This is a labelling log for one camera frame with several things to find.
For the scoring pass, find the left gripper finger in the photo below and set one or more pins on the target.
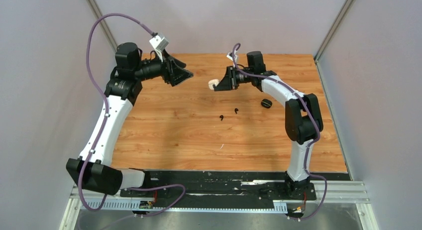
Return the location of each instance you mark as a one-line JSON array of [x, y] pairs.
[[182, 77], [177, 62]]

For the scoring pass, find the left aluminium corner post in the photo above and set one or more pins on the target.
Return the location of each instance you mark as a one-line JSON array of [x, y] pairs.
[[96, 11]]

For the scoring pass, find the aluminium corner post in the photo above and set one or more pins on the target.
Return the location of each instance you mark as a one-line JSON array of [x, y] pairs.
[[334, 27], [96, 11]]

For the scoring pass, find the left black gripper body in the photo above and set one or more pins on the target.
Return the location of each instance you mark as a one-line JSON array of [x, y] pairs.
[[164, 68]]

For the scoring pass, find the right aluminium corner post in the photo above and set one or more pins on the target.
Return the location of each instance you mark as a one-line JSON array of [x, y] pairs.
[[334, 27]]

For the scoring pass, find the aluminium rail frame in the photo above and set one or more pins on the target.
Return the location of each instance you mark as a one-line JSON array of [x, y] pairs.
[[339, 204]]

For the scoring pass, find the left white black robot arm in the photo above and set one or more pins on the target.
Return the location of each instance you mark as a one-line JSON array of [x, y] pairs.
[[92, 169]]

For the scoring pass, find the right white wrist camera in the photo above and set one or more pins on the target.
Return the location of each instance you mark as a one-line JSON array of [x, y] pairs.
[[232, 56]]

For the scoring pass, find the black earbud charging case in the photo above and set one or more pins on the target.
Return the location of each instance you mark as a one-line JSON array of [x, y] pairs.
[[266, 103]]

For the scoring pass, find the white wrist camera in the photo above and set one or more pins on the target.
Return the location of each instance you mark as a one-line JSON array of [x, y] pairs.
[[158, 43], [232, 56]]

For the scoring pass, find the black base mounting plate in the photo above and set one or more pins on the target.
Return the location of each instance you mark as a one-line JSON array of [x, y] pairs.
[[220, 189]]

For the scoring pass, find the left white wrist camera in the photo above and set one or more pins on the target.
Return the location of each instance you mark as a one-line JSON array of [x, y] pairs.
[[158, 43]]

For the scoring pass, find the white earbud charging case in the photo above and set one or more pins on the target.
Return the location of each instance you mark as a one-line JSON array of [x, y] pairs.
[[212, 84]]

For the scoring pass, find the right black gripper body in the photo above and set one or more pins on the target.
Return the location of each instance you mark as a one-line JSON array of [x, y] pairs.
[[237, 77]]

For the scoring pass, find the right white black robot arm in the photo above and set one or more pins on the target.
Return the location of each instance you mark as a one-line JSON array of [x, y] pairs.
[[303, 121]]

